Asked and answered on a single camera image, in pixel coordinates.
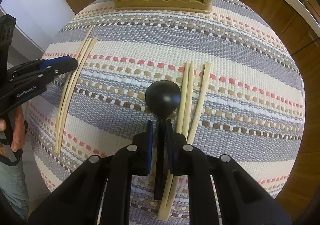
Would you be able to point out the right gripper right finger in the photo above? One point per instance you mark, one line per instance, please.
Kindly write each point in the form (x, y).
(220, 190)

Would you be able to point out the black plastic spoon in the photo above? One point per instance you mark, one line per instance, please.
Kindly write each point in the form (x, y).
(162, 98)

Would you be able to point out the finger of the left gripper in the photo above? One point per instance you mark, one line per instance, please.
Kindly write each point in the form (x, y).
(50, 67)
(52, 61)

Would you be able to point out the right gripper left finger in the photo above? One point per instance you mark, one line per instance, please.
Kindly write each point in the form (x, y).
(98, 192)

